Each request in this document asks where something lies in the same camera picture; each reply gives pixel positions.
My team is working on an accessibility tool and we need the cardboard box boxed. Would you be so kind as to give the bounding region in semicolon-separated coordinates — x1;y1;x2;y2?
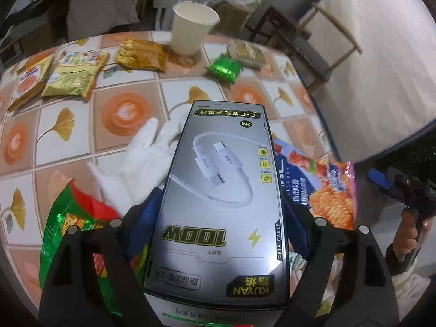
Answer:
213;2;253;35

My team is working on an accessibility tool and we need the small gold packet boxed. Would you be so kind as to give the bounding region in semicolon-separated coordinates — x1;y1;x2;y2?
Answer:
228;39;266;65

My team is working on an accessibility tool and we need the patterned tablecloth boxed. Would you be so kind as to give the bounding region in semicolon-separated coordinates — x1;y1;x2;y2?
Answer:
0;31;336;314

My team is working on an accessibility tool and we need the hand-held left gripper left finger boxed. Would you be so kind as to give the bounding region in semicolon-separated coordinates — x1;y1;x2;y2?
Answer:
39;187;163;327

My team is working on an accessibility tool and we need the beige sack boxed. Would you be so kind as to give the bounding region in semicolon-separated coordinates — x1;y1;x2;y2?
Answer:
66;0;142;41

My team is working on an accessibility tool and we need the orange white snack packet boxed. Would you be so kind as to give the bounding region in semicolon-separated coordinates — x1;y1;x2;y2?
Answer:
7;54;55;110

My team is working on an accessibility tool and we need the orange and purple snack bag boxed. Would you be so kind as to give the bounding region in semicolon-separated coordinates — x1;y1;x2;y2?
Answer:
272;138;358;310

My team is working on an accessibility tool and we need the person's right forearm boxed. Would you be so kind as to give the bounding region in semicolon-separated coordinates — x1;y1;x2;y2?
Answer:
384;243;430;317

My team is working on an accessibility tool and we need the person's right hand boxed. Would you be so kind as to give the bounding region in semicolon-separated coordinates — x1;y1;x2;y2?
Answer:
392;207;419;256

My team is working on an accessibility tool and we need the white paper cup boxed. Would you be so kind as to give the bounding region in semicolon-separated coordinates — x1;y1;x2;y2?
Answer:
170;2;220;56

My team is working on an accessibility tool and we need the wooden chair with dark seat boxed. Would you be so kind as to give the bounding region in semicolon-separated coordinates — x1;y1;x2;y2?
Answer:
245;2;363;91

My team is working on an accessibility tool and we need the green and red snack bag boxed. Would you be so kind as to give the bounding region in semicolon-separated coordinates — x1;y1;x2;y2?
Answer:
38;181;150;321

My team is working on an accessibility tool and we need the yellow white snack packet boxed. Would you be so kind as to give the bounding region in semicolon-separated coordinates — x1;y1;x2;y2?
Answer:
41;50;110;101

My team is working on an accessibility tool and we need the small green foil packet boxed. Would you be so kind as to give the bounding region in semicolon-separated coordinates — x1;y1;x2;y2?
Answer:
204;54;242;84

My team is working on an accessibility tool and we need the gold snack packet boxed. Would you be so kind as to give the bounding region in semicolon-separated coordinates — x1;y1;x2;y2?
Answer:
114;38;167;72

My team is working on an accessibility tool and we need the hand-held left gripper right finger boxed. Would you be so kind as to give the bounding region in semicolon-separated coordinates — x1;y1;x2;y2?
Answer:
272;199;396;327

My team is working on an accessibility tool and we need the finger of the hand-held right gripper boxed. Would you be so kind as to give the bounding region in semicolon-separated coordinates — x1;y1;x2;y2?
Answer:
367;168;409;195

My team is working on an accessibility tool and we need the black cable box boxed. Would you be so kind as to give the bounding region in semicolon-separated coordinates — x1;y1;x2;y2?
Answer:
142;100;291;327

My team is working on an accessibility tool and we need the white cloth glove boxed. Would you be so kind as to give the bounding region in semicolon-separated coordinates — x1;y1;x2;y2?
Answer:
87;117;186;208

